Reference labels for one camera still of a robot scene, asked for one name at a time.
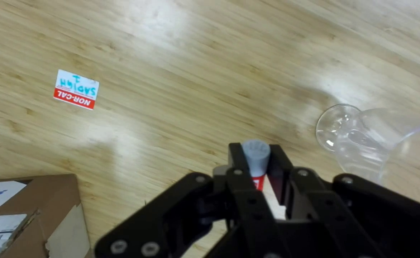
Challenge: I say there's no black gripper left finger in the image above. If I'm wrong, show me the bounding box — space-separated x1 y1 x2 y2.
93 142 286 258

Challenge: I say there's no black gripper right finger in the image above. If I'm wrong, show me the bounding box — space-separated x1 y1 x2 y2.
265 145 420 258

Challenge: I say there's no red and white marker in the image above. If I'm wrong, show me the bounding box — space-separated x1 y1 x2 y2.
240 138 287 221

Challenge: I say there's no small brown cardboard box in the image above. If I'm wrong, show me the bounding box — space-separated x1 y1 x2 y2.
0 173 94 258

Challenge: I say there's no red and blue sticker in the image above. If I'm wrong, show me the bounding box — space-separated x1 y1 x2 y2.
51 69 100 112

